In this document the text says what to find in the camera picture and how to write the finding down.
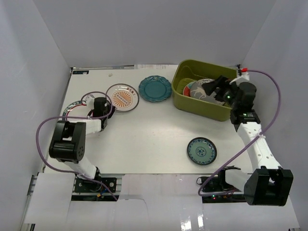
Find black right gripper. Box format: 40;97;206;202
201;76;239;110

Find grey deer plate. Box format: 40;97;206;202
190;78;217;104

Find red teal floral plate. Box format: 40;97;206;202
182;81;195;97

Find orange sunburst plate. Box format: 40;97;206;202
106;83;140;113

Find teal scalloped plate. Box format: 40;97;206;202
139;76;172;103

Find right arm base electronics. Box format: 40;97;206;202
202;176;246;204

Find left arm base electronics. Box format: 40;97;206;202
71;177;119;202

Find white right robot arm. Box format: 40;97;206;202
202;76;294;206

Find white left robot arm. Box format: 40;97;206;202
49;97;115;192

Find olive green plastic bin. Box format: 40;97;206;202
171;59;237;122

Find black label sticker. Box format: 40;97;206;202
72;70;89;75

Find white papers at back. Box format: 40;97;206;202
134;64;178;70

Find small blue patterned dish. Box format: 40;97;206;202
187;137;218;166

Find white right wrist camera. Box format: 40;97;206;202
230;68;250;85

